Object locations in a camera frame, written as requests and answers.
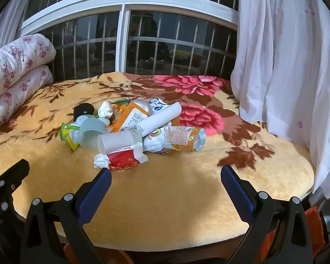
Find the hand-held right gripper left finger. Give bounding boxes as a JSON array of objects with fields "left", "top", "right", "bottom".
[{"left": 20, "top": 167, "right": 112, "bottom": 264}]

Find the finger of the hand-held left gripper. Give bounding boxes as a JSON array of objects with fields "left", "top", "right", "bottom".
[{"left": 0, "top": 159, "right": 30, "bottom": 200}]

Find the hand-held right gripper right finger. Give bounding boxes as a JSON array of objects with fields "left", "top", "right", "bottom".
[{"left": 221, "top": 165, "right": 315, "bottom": 264}]

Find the orange plastic bucket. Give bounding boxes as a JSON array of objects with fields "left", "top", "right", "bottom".
[{"left": 62, "top": 242, "right": 132, "bottom": 264}]

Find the black cloth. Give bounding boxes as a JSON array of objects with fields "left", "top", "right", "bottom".
[{"left": 73, "top": 103, "right": 95, "bottom": 122}]

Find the white foam tube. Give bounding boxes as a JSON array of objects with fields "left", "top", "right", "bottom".
[{"left": 136, "top": 102, "right": 182, "bottom": 137}]

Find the crumpled white tissue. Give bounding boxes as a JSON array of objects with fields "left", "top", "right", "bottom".
[
  {"left": 98, "top": 101, "right": 115, "bottom": 119},
  {"left": 93, "top": 153, "right": 110, "bottom": 169}
]

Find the red and white packet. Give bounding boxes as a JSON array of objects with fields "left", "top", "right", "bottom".
[{"left": 107, "top": 143, "right": 149, "bottom": 171}]

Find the white paper cup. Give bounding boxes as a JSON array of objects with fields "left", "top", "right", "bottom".
[{"left": 97, "top": 129, "right": 143, "bottom": 154}]

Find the translucent plastic cup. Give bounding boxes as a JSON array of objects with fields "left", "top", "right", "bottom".
[{"left": 75, "top": 115, "right": 111, "bottom": 150}]

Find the green snack packet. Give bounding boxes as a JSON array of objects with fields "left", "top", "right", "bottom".
[{"left": 60, "top": 123, "right": 81, "bottom": 151}]

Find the orange and silver snack bag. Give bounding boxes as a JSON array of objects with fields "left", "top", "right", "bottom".
[{"left": 142, "top": 126, "right": 207, "bottom": 155}]

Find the orange plastic bag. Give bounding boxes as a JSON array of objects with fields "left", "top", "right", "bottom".
[{"left": 304, "top": 206, "right": 326, "bottom": 255}]

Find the orange packet with white label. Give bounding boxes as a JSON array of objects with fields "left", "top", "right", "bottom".
[{"left": 108, "top": 98, "right": 152, "bottom": 133}]

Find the folded floral quilt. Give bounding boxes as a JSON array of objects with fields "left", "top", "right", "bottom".
[{"left": 0, "top": 34, "right": 57, "bottom": 138}]

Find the blue and white packet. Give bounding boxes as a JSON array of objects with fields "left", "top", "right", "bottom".
[{"left": 148, "top": 98, "right": 171, "bottom": 114}]

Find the white curtain with pink print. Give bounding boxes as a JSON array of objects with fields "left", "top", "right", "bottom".
[
  {"left": 230, "top": 0, "right": 330, "bottom": 198},
  {"left": 0, "top": 0, "right": 39, "bottom": 58}
]

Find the white window frame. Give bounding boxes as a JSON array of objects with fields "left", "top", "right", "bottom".
[{"left": 20, "top": 0, "right": 240, "bottom": 80}]

